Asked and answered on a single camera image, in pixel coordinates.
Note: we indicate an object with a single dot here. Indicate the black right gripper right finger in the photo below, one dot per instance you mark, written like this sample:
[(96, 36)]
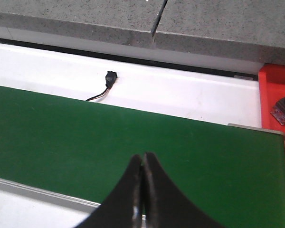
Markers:
[(165, 205)]

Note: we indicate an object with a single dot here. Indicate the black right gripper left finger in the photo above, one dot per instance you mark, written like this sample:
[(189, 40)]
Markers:
[(122, 208)]

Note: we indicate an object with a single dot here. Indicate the green conveyor belt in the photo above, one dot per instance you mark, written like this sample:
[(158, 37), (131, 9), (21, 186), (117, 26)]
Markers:
[(81, 149)]

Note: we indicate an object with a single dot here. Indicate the grey stone counter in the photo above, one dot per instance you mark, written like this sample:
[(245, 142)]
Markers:
[(234, 35)]

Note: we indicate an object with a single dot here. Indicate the black connector with cable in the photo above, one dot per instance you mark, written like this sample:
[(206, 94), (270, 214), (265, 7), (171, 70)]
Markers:
[(110, 80)]

